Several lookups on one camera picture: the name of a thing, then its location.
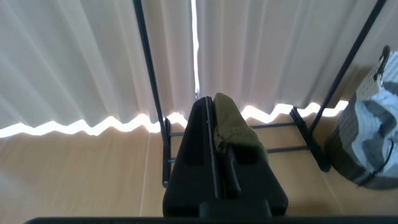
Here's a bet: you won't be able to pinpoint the black clothes rack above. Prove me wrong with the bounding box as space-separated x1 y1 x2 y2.
132 0 388 189

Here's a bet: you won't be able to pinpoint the green long-sleeved shirt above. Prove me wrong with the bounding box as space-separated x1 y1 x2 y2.
213 92 270 164

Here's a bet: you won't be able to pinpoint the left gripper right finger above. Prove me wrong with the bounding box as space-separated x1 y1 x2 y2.
221 146 289 218

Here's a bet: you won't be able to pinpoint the beige curtain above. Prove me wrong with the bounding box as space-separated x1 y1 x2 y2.
0 0 398 138

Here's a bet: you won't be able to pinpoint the white laundry basket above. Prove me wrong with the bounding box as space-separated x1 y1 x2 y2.
325 45 398 190

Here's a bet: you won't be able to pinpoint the pale grey shorts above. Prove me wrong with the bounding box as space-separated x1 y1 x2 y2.
350 90 398 187

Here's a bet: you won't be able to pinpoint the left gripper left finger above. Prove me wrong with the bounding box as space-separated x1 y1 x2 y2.
163 96 223 218

